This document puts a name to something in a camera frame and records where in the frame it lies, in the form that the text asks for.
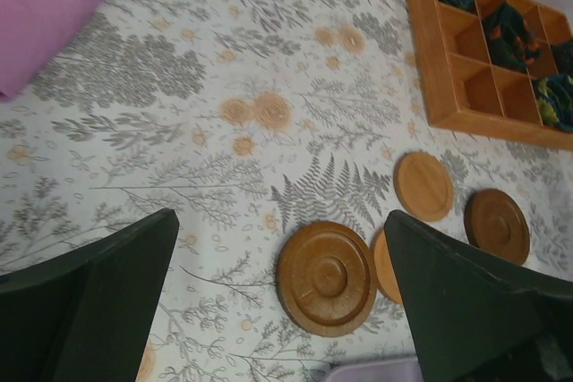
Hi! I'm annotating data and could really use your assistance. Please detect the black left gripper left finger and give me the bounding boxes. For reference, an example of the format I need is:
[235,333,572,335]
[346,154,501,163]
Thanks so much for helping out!
[1,209,179,381]

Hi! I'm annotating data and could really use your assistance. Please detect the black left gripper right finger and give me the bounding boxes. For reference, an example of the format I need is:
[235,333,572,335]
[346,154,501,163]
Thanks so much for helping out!
[384,210,572,381]

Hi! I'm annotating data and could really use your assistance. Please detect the light wooden coaster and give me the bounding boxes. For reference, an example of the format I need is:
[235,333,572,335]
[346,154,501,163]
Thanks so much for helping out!
[393,151,454,222]
[372,229,403,305]

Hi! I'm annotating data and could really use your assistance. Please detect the large dark wooden saucer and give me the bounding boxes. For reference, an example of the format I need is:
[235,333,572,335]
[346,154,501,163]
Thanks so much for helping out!
[276,221,377,337]

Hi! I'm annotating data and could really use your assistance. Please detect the lilac plastic tray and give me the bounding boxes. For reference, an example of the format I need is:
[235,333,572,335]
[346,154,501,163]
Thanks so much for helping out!
[324,357,423,382]

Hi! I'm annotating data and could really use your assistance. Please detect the wooden compartment box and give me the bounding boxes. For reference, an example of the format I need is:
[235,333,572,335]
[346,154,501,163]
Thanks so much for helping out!
[407,0,572,150]

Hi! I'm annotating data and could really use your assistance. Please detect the dark rolled sock green-yellow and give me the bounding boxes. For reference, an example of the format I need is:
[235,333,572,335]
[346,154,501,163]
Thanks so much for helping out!
[532,74,573,133]

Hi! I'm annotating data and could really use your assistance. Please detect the dark rolled sock orange dots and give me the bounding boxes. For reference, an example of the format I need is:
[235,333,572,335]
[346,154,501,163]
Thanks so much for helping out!
[482,2,541,73]

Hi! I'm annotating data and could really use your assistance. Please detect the dark rolled sock right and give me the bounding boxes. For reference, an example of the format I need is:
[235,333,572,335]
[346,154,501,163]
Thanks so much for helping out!
[551,38,573,76]

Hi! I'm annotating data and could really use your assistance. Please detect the pink folded cloth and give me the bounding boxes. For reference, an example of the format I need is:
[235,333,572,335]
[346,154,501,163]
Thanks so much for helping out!
[1,0,103,99]

